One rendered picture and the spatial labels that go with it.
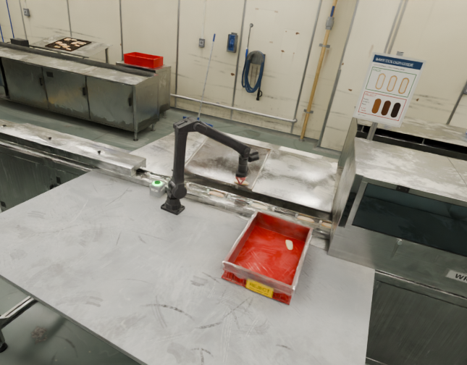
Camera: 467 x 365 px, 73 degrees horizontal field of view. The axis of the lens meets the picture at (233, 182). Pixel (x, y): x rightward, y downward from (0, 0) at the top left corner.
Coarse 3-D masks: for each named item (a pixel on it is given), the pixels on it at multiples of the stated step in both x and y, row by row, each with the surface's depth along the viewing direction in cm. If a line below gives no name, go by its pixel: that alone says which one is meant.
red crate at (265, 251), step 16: (256, 240) 168; (272, 240) 169; (240, 256) 156; (256, 256) 157; (272, 256) 159; (288, 256) 160; (224, 272) 141; (272, 272) 149; (288, 272) 150; (288, 304) 133
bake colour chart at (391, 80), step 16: (384, 64) 211; (400, 64) 208; (416, 64) 205; (368, 80) 219; (384, 80) 215; (400, 80) 212; (416, 80) 208; (368, 96) 223; (384, 96) 219; (400, 96) 216; (368, 112) 228; (384, 112) 223; (400, 112) 219
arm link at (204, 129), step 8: (200, 120) 168; (200, 128) 161; (208, 128) 167; (208, 136) 170; (216, 136) 172; (224, 136) 175; (224, 144) 178; (232, 144) 181; (240, 144) 183; (240, 152) 186
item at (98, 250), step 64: (64, 192) 185; (128, 192) 193; (0, 256) 138; (64, 256) 142; (128, 256) 147; (192, 256) 152; (320, 256) 164; (128, 320) 119; (192, 320) 122; (256, 320) 126; (320, 320) 130
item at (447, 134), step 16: (352, 128) 371; (368, 128) 326; (384, 128) 308; (400, 128) 318; (416, 128) 330; (432, 128) 343; (448, 128) 356; (464, 128) 371; (400, 144) 307; (416, 144) 303; (432, 144) 307; (448, 144) 313; (464, 144) 295; (464, 160) 297
